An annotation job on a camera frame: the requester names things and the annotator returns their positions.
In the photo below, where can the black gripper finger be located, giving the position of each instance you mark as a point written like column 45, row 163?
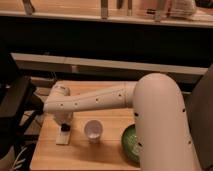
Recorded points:
column 65, row 127

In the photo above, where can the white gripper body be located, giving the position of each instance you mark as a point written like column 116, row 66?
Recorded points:
column 63, row 118

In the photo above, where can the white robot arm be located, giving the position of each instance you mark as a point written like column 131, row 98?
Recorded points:
column 163, row 136

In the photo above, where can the white sponge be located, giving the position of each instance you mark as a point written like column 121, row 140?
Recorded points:
column 63, row 137

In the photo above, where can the white paper cup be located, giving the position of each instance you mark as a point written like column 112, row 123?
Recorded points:
column 93, row 130

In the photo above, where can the black chair left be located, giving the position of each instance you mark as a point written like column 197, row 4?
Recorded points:
column 18, row 103

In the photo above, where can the green bowl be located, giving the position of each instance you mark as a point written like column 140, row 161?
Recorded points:
column 129, row 144

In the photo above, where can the dark chair right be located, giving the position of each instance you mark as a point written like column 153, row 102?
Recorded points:
column 200, row 114

